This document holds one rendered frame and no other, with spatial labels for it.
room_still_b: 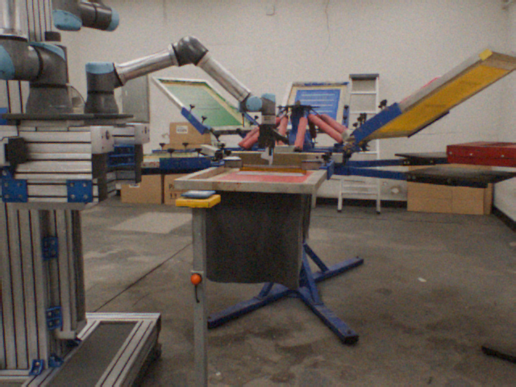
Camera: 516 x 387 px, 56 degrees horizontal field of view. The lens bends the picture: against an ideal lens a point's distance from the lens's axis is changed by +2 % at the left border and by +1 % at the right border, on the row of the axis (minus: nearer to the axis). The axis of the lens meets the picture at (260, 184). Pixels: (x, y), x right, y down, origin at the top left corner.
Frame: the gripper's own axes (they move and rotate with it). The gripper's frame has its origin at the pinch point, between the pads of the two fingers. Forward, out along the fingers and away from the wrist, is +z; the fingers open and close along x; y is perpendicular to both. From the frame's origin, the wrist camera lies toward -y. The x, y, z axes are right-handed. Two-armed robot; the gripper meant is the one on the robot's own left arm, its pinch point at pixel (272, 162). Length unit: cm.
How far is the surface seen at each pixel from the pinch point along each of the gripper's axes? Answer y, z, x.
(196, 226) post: 12, 16, 79
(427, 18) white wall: -110, -141, -413
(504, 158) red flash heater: -108, -5, 3
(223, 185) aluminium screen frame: 8, 4, 60
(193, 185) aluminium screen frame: 21, 4, 59
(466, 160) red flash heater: -94, -3, -5
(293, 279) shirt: -20, 44, 51
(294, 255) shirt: -20, 33, 50
